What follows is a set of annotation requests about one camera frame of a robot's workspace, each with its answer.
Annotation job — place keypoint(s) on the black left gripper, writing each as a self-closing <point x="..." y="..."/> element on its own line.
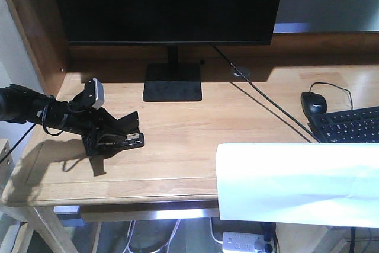
<point x="93" y="125"/>

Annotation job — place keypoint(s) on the black orange stapler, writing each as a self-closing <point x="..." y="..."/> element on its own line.
<point x="107" y="144"/>

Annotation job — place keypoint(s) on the white paper sheet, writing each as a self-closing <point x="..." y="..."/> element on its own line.
<point x="316" y="184"/>

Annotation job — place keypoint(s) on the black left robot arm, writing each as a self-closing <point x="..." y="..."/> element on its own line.
<point x="20" y="104"/>

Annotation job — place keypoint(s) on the wooden desk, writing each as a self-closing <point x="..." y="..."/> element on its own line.
<point x="178" y="162"/>

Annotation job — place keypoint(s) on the white power strip under desk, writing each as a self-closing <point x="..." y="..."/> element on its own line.
<point x="245" y="242"/>

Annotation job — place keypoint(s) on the black computer monitor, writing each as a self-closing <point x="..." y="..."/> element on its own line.
<point x="168" y="23"/>

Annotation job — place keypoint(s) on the black computer mouse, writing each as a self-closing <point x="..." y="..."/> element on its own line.
<point x="313" y="103"/>

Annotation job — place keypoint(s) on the black keyboard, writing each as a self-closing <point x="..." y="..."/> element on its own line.
<point x="350" y="126"/>

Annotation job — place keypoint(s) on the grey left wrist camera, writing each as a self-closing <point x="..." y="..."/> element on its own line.
<point x="93" y="94"/>

